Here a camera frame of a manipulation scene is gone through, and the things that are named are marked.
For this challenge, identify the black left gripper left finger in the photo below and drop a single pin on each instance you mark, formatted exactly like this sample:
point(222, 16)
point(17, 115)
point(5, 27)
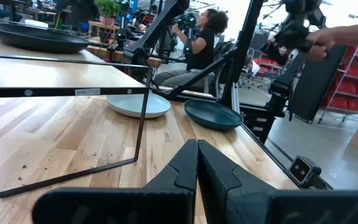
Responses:
point(166, 202)

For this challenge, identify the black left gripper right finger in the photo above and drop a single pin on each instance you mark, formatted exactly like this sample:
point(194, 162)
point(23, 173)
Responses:
point(244, 202)

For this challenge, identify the dark teal plate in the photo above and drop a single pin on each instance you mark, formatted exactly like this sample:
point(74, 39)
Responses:
point(213, 115)

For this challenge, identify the grey-blue plate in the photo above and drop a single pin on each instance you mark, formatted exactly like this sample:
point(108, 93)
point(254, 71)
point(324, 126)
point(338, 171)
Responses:
point(155, 107)

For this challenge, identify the person's forearm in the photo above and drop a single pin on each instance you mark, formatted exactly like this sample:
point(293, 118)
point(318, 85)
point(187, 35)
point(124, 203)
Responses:
point(356, 33)

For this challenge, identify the black control box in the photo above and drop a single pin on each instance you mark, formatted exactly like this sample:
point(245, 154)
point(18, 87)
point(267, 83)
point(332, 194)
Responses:
point(256, 124)

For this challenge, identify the black slanted panel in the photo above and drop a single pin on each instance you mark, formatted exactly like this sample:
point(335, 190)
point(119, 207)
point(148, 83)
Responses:
point(315, 84)

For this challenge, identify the person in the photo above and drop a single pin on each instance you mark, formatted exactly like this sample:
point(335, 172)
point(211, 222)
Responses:
point(202, 53)

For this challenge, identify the black office chair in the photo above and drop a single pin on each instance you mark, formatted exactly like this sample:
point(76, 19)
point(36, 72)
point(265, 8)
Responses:
point(224, 49)

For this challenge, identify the wooden background table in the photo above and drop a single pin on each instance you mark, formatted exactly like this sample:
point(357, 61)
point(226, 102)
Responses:
point(104, 52)

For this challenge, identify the metal rack with red bins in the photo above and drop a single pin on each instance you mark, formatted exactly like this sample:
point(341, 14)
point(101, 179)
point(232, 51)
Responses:
point(357, 84)

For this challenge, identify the person's hand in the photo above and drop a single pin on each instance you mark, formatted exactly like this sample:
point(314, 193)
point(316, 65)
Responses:
point(320, 42)

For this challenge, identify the green potted plant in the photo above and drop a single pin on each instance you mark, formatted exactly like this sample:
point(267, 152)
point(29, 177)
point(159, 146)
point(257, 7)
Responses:
point(107, 9)

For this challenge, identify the dark green pan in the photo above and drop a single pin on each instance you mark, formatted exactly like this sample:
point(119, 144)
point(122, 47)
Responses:
point(36, 39)

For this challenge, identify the small black table-level camera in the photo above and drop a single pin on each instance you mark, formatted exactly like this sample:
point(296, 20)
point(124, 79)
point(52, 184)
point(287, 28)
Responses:
point(303, 170)

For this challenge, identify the black metal rig frame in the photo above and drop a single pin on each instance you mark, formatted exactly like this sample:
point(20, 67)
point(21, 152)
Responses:
point(244, 46)

